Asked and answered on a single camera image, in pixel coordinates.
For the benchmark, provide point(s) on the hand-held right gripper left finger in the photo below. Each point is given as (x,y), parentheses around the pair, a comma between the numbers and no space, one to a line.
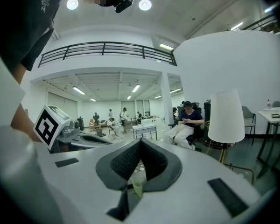
(79,183)

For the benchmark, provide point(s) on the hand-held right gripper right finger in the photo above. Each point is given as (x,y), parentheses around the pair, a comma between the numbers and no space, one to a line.
(196,195)

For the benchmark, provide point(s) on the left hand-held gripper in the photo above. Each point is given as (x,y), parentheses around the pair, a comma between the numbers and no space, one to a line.
(46,127)

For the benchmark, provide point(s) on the green translucent cup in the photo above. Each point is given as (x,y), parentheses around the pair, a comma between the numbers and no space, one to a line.
(138,183)

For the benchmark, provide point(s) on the person's left forearm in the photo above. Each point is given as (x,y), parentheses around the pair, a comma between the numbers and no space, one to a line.
(25,125)

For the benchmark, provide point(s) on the wooden low table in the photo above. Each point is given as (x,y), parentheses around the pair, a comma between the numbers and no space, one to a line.
(95,126)

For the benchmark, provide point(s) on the grey steel desk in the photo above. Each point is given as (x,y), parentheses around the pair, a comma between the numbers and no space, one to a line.
(130,123)

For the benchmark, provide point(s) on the ceiling tube light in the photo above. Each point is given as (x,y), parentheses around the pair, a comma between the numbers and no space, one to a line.
(79,90)
(136,88)
(237,26)
(166,46)

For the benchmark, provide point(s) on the white top steel table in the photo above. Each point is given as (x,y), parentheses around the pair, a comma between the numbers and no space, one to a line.
(144,126)

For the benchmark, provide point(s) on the black office chair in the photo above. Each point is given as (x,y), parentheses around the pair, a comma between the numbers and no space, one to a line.
(197,134)

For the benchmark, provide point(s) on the white counter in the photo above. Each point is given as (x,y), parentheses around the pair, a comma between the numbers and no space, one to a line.
(151,120)

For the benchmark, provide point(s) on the white shade table lamp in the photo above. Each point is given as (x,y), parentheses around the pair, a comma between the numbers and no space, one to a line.
(226,115)

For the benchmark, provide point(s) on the black balcony railing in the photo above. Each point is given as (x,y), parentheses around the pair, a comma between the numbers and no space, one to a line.
(104,48)

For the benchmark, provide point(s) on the grey chair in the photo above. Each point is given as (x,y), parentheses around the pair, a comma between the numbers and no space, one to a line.
(277,104)
(246,112)

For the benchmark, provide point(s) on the red label bottle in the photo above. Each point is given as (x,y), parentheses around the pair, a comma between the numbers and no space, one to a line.
(268,105)

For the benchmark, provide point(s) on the person's black shirt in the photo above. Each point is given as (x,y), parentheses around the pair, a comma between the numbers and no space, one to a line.
(25,20)

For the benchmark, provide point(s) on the round ceiling light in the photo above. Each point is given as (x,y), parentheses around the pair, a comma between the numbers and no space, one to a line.
(72,4)
(145,4)

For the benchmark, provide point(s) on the black picture frame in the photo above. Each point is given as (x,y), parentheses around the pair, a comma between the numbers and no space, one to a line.
(275,116)

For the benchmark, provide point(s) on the black head camera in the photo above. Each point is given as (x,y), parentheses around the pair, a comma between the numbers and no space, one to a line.
(124,4)

